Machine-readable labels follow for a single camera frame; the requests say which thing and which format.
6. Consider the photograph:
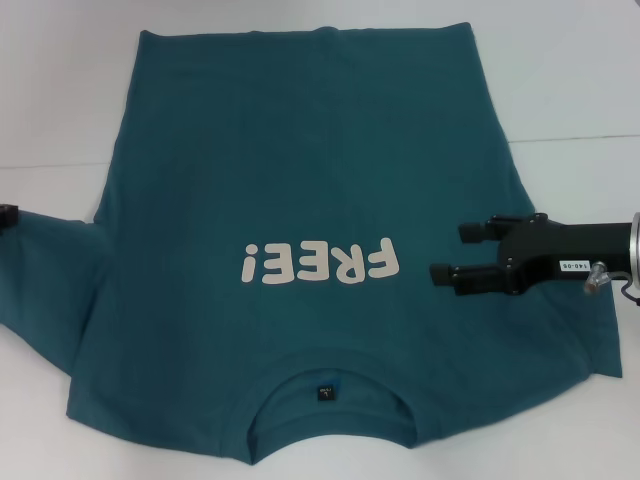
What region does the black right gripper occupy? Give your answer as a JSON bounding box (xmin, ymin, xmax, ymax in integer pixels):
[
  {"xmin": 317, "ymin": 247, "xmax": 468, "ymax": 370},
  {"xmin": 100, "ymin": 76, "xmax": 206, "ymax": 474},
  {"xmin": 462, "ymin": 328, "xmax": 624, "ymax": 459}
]
[{"xmin": 428, "ymin": 213, "xmax": 635, "ymax": 299}]

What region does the teal t-shirt with FREE print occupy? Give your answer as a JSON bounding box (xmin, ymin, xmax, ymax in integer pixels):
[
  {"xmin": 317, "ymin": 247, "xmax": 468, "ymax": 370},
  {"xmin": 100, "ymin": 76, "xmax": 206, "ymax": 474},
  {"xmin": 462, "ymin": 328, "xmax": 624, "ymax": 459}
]
[{"xmin": 0, "ymin": 22, "xmax": 624, "ymax": 454}]

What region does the silver plug with dark cable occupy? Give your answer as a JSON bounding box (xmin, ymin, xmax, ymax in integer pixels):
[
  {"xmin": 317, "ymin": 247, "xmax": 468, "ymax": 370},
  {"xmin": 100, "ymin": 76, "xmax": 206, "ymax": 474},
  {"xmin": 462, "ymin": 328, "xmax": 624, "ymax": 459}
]
[{"xmin": 584, "ymin": 263, "xmax": 640, "ymax": 306}]

